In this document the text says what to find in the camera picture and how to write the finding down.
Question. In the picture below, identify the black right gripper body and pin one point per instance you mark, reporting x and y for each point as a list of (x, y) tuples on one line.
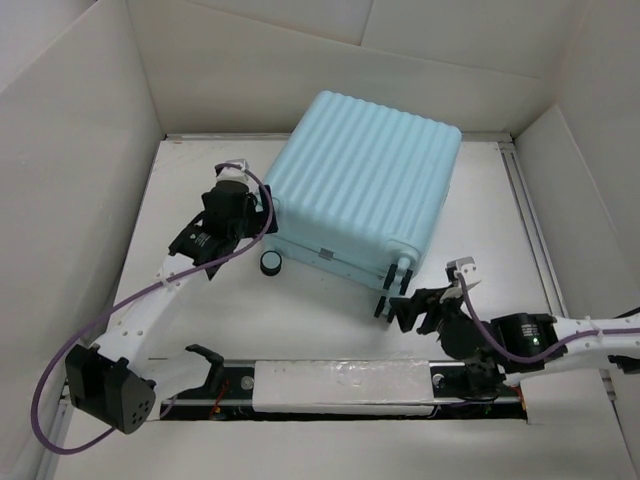
[(442, 311)]

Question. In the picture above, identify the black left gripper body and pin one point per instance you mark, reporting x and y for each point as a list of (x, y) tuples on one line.
[(251, 225)]

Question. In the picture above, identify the light blue hard-shell suitcase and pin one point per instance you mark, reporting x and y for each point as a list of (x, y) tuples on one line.
[(358, 190)]

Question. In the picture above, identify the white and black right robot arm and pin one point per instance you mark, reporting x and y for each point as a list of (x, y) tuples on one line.
[(503, 351)]

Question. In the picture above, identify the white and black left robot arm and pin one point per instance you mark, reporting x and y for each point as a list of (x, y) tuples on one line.
[(114, 380)]

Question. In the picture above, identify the black base rail with white cover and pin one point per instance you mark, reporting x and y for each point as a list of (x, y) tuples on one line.
[(345, 390)]

